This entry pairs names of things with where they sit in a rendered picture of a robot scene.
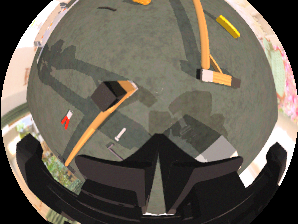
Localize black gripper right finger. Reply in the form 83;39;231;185
158;135;243;214

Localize yellow-handled screwdriver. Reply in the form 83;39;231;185
134;0;152;6

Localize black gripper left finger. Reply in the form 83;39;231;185
74;133;160;214

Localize yellow rectangular block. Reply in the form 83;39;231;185
217;15;241;37

